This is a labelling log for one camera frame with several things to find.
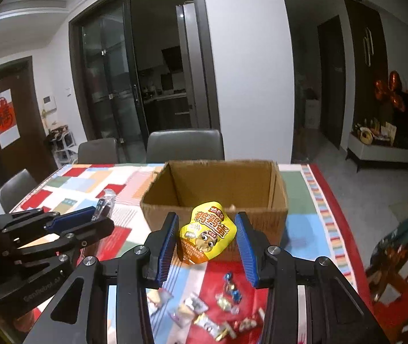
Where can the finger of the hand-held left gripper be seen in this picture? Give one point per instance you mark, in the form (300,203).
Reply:
(71,219)
(89,231)

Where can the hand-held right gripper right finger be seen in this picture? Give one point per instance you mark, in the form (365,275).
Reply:
(247,254)

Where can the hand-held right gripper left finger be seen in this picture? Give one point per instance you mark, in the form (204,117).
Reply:
(166,251)

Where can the clear plastic snack packet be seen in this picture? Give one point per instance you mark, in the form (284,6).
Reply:
(105,200)

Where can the yellow snack bag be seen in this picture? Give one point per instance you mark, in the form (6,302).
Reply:
(207,233)

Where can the group of small candies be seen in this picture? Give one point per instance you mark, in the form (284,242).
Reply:
(225,301)

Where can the brown cardboard box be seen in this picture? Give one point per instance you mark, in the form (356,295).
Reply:
(197,182)

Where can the colourful patchwork tablecloth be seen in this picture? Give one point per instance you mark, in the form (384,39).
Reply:
(82,182)

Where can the white shoe rack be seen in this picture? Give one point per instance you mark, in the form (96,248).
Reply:
(62,147)

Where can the narrow grey dining chair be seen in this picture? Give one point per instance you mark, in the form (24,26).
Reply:
(98,150)

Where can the wide grey dining chair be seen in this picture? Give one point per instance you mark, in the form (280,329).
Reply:
(186,147)

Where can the brown wooden door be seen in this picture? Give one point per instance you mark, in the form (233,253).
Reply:
(28,122)

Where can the red and white door poster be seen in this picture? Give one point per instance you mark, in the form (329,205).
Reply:
(5,118)

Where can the dark framed sliding glass door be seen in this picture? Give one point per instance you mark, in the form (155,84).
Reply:
(107,79)

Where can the brown wooden chair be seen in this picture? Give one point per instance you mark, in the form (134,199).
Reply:
(393,276)

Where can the white hallway box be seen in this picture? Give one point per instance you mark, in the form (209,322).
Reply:
(312,114)

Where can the red cloth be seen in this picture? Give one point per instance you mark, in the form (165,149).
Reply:
(404,315)

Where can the white low cabinet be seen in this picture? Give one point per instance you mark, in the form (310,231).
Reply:
(386,154)

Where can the gift packages on cabinet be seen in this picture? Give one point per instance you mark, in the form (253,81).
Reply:
(372,132)

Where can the dark hallway door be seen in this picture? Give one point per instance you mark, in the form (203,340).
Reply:
(333,86)

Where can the tall dark cabinet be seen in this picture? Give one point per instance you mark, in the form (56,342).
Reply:
(367,79)

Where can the orange foil balloons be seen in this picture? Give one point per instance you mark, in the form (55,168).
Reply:
(392,89)

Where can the white wall intercom panel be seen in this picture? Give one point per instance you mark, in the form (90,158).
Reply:
(49,103)

